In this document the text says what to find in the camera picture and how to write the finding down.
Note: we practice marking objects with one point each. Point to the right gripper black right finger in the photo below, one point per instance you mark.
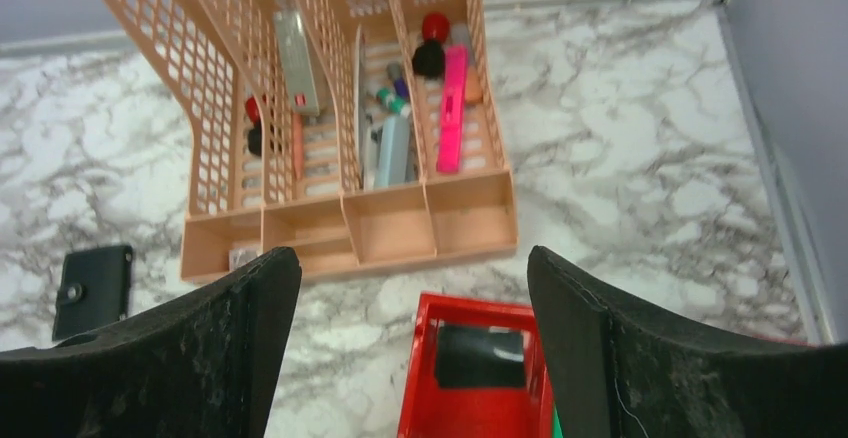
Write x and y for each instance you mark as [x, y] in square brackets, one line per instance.
[621, 366]

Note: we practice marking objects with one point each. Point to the red round cap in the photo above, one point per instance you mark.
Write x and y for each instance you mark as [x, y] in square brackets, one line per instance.
[435, 26]

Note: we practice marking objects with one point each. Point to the green capped marker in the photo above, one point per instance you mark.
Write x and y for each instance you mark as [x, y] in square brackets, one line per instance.
[393, 102]

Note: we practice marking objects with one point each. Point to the black card in bin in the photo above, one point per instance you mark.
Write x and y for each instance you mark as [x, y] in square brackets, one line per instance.
[476, 357]

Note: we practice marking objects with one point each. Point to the green plastic bin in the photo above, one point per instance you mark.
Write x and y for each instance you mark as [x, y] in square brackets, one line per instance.
[556, 429]

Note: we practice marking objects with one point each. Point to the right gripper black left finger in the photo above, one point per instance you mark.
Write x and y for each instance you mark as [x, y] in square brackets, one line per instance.
[205, 364]

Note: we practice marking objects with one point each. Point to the light blue glue stick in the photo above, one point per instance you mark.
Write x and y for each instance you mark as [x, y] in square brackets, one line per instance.
[393, 154]

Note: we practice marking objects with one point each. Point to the black round cap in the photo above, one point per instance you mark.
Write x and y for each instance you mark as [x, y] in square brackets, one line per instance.
[428, 60]

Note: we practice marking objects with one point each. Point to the peach plastic file organizer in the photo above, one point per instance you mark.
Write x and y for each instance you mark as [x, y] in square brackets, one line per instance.
[263, 176]

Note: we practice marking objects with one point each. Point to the grey white tube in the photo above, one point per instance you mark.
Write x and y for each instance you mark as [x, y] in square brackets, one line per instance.
[305, 88]

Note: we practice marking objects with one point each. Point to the black leather card holder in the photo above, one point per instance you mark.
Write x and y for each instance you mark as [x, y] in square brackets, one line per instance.
[94, 290]

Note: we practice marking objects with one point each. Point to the pink highlighter pen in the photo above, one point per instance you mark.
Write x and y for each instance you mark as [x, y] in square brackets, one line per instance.
[452, 109]

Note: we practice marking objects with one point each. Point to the left red plastic bin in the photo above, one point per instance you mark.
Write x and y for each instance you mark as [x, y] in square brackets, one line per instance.
[430, 411]

